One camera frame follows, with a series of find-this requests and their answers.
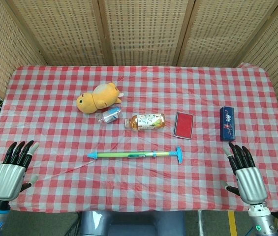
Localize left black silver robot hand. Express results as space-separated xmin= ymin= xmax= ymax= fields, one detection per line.
xmin=0 ymin=140 xmax=40 ymax=201

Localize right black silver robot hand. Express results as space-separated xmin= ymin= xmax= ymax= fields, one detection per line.
xmin=222 ymin=142 xmax=269 ymax=205

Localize green and blue water pump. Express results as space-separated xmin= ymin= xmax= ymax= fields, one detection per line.
xmin=87 ymin=146 xmax=184 ymax=165

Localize red white checkered tablecloth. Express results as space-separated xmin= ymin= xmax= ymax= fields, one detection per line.
xmin=0 ymin=64 xmax=278 ymax=213

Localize dark blue printed box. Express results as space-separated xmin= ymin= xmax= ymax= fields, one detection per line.
xmin=219 ymin=106 xmax=236 ymax=142

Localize red ink pad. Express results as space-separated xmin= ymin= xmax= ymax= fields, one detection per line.
xmin=173 ymin=111 xmax=194 ymax=140

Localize yellow plush toy animal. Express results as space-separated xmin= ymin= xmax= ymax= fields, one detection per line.
xmin=76 ymin=82 xmax=124 ymax=115

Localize small clear water bottle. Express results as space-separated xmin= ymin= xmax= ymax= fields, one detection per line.
xmin=95 ymin=106 xmax=122 ymax=125

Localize amber tea bottle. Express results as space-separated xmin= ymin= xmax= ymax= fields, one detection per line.
xmin=124 ymin=113 xmax=166 ymax=131

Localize grey robot torso base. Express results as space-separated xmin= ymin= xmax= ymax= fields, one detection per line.
xmin=79 ymin=210 xmax=186 ymax=236

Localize bamboo folding screen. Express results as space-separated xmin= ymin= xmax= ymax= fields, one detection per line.
xmin=0 ymin=0 xmax=278 ymax=110

